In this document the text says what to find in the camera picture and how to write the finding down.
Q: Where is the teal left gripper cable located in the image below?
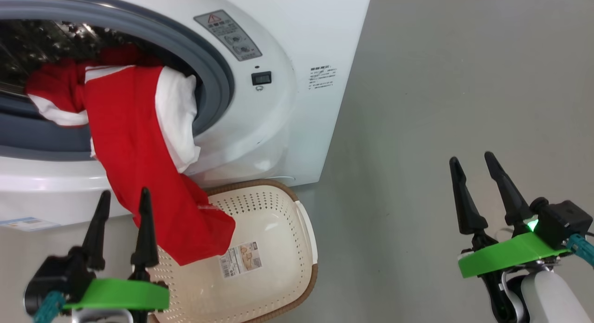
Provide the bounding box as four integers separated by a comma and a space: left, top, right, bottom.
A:
32, 291, 68, 323

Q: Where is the blue energy label sticker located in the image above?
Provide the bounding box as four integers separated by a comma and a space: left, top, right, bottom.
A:
0, 216, 61, 232

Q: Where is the perforated steel washer drum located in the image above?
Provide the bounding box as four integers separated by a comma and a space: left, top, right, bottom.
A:
0, 19, 140, 101

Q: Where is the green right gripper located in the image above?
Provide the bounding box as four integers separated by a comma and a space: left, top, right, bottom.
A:
449, 151, 571, 279

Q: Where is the paper basket label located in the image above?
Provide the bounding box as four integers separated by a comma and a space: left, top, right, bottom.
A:
219, 241, 263, 279

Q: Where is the grey rubber door gasket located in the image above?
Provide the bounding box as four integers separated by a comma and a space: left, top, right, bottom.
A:
0, 0, 235, 162

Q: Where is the teal right gripper cable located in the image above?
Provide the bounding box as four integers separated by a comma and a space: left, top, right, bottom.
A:
566, 233, 594, 268

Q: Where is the teal gripper cable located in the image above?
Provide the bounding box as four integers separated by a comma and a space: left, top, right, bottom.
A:
32, 291, 68, 323
566, 233, 594, 268

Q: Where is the white washing machine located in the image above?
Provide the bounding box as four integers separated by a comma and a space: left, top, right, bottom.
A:
0, 0, 373, 228

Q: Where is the cream perforated laundry basket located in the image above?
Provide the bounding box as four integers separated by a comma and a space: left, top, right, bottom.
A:
148, 179, 319, 323

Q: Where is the grey warning sticker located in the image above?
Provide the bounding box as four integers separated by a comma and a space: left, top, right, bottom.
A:
194, 9, 263, 62

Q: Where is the red and white garment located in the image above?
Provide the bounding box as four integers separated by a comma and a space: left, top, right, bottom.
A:
26, 45, 236, 266

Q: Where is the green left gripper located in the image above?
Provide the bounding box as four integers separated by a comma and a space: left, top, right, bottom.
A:
63, 187, 170, 313

